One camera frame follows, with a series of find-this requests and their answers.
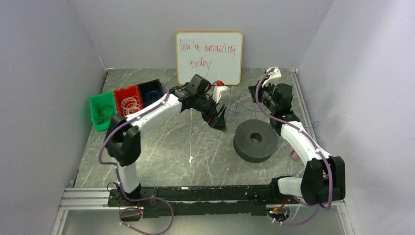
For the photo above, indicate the red plastic bin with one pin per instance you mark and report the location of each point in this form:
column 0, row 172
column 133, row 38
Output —
column 127, row 100

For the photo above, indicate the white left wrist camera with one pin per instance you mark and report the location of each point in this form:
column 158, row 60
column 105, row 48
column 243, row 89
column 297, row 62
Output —
column 220, row 91

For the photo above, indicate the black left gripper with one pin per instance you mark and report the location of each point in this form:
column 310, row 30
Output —
column 211, row 113

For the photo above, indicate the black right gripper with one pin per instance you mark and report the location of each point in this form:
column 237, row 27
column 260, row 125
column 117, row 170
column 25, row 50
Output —
column 268, row 98

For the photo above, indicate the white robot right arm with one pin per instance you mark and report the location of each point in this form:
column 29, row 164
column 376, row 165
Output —
column 323, row 180

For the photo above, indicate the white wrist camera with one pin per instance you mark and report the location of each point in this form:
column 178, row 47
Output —
column 220, row 91
column 272, row 76

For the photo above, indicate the black cable spool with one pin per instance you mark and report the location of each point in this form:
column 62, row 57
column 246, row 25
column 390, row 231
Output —
column 255, row 141

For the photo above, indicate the pink small bottle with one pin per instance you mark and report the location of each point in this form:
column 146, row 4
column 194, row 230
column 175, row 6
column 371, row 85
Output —
column 295, row 156

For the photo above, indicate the black plastic bin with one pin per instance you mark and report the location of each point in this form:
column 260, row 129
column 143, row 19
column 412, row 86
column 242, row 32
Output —
column 150, row 92

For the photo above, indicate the aluminium frame rail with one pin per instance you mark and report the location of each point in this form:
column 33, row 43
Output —
column 96, row 199

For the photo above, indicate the green plastic bin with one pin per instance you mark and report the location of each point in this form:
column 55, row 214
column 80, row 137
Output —
column 102, row 109

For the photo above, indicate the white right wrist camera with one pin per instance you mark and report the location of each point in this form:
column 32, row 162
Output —
column 272, row 76

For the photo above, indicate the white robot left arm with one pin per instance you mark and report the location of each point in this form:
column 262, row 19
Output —
column 123, row 137

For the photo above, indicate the whiteboard with red writing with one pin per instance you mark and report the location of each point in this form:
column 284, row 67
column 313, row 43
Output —
column 214, row 55

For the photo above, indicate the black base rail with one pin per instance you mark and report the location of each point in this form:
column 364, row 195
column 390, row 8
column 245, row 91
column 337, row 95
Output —
column 256, row 200

